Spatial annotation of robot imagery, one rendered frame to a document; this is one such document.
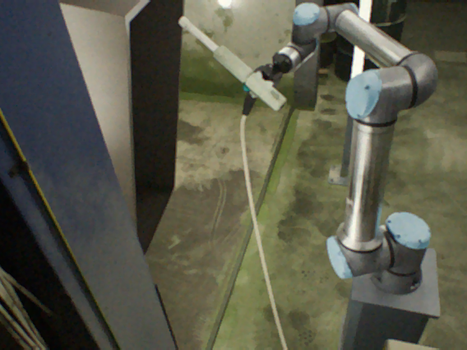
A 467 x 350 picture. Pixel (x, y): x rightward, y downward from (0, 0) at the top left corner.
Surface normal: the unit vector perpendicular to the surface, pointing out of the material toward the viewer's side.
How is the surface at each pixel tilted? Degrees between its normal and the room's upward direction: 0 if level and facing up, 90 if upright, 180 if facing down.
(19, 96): 90
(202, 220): 0
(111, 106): 90
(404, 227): 5
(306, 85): 90
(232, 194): 0
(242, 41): 90
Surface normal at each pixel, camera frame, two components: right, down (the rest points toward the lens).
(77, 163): 0.96, 0.14
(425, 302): -0.07, -0.75
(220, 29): -0.28, 0.65
